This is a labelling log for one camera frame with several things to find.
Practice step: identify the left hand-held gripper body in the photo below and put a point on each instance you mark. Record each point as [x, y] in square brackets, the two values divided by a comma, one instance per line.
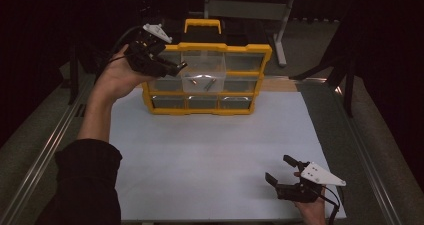
[143, 53]

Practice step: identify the clear plastic drawer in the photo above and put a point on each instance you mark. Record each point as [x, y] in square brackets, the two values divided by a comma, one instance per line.
[203, 68]

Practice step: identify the person's left hand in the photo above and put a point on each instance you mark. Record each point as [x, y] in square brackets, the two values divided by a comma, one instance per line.
[116, 78]

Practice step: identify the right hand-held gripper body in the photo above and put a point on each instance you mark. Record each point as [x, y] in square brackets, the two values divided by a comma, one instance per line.
[300, 190]

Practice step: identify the yellow plastic drawer organizer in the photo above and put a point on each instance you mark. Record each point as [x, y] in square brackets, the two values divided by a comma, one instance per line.
[200, 111]

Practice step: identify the black metal stand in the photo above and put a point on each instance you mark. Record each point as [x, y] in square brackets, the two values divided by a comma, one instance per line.
[73, 78]
[343, 78]

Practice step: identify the aluminium rail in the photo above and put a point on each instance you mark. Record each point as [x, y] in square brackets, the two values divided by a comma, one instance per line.
[40, 158]
[370, 158]

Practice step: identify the person's right hand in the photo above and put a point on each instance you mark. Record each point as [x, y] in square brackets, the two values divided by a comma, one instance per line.
[313, 213]

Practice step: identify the black and copper battery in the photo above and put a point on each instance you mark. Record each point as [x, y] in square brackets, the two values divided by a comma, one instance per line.
[210, 84]
[194, 81]
[182, 65]

